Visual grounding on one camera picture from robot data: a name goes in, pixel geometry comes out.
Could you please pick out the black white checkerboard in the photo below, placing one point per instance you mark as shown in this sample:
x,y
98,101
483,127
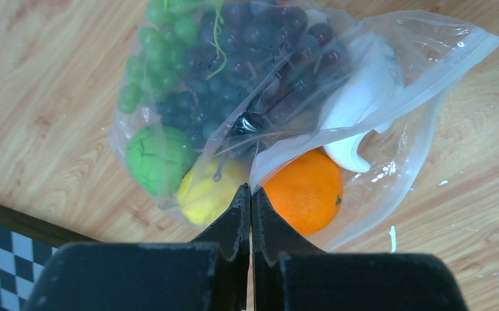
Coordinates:
x,y
26,245

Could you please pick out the dark purple fake grapes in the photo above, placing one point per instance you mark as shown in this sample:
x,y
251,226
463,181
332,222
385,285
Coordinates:
x,y
277,58

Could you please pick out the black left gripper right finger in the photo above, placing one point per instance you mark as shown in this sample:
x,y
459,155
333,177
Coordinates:
x,y
291,273

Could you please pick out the fake green lime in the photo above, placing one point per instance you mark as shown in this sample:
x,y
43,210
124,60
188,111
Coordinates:
x,y
158,157

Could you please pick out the white fake garlic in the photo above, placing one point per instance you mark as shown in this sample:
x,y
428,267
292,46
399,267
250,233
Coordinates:
x,y
374,78

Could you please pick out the fake yellow lemon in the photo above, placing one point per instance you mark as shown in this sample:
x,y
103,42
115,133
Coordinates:
x,y
202,199

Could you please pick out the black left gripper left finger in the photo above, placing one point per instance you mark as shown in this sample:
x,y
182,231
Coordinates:
x,y
208,273

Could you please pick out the clear zip top bag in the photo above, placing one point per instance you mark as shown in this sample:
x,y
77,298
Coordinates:
x,y
434,53

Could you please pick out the green fake grapes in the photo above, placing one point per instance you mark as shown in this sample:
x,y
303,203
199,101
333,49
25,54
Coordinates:
x,y
177,39

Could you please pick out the fake orange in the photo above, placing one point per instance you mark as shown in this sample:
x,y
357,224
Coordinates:
x,y
307,193

